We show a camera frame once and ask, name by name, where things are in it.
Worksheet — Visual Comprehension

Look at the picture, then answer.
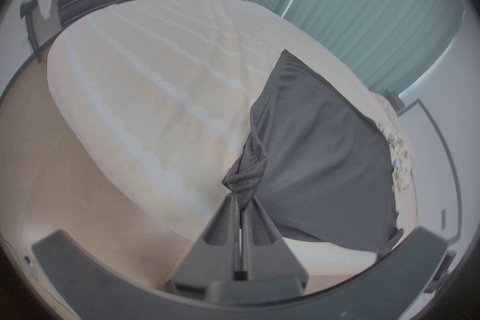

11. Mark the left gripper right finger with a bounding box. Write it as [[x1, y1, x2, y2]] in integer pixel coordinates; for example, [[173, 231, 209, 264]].
[[242, 196, 309, 291]]

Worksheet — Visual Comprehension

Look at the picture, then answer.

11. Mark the grey bedside table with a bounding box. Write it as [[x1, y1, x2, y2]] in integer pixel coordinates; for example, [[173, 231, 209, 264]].
[[369, 86, 404, 111]]

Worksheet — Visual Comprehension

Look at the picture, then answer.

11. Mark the white printed pyjama top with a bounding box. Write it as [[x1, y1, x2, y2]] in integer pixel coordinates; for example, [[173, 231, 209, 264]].
[[377, 120, 411, 192]]

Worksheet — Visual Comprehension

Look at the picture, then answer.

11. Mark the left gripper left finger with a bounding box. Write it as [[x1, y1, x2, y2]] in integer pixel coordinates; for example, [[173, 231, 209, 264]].
[[167, 195, 242, 293]]

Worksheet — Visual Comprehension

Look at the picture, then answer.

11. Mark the white hanging cloth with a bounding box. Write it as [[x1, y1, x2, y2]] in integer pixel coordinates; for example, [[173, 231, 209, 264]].
[[37, 0, 57, 21]]

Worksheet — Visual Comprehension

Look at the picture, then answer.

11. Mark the dark dressing table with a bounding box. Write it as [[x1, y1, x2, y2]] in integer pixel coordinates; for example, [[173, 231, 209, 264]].
[[20, 0, 62, 62]]

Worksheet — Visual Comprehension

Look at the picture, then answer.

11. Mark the bed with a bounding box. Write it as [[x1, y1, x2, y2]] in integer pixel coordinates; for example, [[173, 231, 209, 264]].
[[45, 0, 463, 282]]

